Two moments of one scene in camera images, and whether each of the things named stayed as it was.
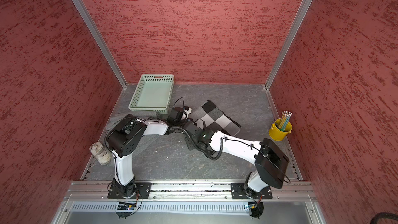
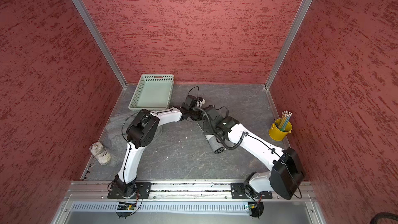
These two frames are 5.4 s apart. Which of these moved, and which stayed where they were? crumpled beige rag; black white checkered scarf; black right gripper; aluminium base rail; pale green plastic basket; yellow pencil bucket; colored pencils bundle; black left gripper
Moved: black left gripper; black right gripper; black white checkered scarf
Stayed: aluminium base rail; colored pencils bundle; pale green plastic basket; yellow pencil bucket; crumpled beige rag
